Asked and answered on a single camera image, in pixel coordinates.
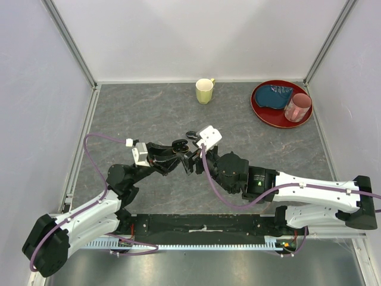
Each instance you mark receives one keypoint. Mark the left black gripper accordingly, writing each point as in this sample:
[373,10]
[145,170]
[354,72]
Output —
[162,158]

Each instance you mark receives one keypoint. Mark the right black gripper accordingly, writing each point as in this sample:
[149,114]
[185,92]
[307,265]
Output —
[189,162]

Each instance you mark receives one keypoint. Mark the black earbud charging case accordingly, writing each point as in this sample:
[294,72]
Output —
[192,135]

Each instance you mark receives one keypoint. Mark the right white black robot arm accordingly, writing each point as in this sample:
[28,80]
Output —
[303,201]

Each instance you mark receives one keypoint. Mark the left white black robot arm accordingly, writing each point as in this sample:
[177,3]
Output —
[53,240]

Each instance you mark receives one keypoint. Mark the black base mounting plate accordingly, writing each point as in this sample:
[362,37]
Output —
[207,228]

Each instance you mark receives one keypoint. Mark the yellow green mug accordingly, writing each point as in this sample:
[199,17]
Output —
[204,90]

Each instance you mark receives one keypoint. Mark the blue ceramic plate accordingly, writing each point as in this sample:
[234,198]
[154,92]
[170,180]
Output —
[273,96]

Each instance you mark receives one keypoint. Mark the red round tray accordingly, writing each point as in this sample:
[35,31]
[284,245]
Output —
[276,118]

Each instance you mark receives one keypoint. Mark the pink patterned cup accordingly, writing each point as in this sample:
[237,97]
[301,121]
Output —
[298,107]

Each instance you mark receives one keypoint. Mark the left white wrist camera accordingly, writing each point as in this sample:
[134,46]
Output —
[139,152]

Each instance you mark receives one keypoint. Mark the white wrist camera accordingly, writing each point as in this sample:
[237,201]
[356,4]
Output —
[209,137]
[139,152]

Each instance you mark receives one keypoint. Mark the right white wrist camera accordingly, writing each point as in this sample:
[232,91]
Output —
[209,137]

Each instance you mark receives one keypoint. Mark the light blue cable duct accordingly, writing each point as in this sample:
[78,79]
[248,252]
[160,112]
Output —
[116,244]

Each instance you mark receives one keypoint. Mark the left aluminium frame post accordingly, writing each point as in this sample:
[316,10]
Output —
[69,40]

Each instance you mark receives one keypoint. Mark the aluminium frame post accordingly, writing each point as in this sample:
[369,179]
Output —
[69,40]
[329,40]

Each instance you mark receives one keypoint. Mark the right aluminium frame post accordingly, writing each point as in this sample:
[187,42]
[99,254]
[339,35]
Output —
[329,40]

